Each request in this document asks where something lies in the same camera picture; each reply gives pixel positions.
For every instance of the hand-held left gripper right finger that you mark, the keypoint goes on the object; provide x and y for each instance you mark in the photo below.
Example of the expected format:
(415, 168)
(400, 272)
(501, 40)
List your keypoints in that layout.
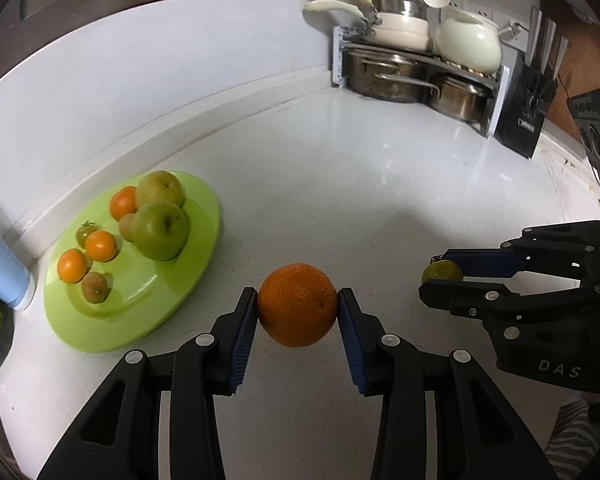
(349, 320)

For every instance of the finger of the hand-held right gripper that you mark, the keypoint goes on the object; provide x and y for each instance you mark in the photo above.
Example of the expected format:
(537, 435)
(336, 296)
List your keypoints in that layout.
(490, 262)
(460, 297)

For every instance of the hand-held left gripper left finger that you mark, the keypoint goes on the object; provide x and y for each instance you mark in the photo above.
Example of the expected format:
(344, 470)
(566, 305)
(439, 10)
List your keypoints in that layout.
(247, 315)

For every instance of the small yellow-green fruit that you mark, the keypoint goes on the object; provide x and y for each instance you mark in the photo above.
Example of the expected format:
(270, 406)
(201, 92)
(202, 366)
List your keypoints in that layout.
(440, 272)

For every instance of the orange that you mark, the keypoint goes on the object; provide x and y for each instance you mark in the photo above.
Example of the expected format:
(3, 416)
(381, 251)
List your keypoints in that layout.
(101, 246)
(297, 305)

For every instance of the green oval plate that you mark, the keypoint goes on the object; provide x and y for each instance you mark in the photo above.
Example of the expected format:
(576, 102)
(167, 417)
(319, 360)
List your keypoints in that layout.
(145, 300)

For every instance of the small green round fruit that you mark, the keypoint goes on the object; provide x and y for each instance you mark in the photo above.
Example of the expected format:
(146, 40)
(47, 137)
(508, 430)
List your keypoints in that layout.
(126, 227)

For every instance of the large yellow-green pear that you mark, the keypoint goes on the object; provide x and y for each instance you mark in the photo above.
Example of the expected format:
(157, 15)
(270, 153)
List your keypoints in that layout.
(161, 187)

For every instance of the tangerine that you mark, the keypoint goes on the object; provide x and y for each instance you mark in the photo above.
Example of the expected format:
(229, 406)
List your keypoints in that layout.
(123, 203)
(73, 266)

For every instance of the small green tomato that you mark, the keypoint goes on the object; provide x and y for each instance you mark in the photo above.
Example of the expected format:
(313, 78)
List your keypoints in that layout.
(84, 234)

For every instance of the striped cloth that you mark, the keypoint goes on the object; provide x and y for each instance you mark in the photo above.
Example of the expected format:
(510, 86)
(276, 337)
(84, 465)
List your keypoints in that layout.
(575, 440)

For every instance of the green apple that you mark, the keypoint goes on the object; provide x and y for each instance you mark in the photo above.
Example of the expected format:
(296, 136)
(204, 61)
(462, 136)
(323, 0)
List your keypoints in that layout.
(160, 232)

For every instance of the black knife block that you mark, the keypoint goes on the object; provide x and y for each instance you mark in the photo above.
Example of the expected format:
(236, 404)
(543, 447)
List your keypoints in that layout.
(525, 120)

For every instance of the small brown spotted fruit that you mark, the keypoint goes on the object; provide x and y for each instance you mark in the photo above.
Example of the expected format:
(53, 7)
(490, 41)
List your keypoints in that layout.
(95, 287)

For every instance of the small steel pot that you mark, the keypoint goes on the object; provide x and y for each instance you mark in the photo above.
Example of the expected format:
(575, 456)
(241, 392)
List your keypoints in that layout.
(460, 100)

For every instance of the wooden cutting board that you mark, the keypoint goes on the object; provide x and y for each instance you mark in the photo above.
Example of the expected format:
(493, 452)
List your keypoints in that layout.
(580, 70)

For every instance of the large steel pot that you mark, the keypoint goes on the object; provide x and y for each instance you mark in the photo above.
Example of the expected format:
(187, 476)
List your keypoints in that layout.
(380, 80)

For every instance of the white ceramic pot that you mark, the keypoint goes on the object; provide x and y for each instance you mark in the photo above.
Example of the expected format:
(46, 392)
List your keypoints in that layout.
(467, 42)

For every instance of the white pump bottle blue label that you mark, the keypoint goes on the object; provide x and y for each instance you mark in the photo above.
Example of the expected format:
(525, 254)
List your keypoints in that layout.
(2, 270)

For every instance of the metal pot rack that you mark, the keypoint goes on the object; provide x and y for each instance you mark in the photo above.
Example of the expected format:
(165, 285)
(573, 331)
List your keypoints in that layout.
(339, 55)

